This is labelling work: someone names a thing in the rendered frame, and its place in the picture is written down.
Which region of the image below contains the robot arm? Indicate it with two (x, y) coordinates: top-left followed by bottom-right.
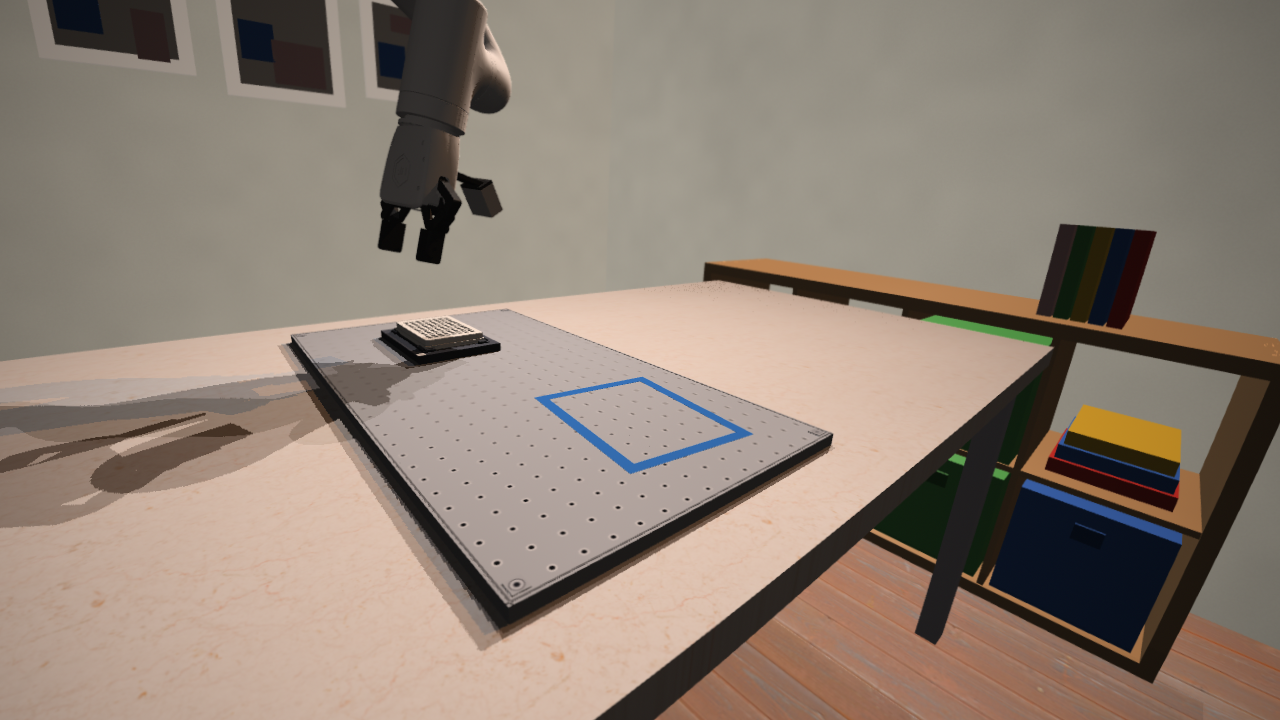
(390, 0), (511, 218)

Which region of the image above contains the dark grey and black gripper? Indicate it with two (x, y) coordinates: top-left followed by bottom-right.
(378, 118), (462, 264)

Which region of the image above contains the blue taped rectangle outline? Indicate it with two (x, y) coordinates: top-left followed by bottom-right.
(535, 377), (753, 474)

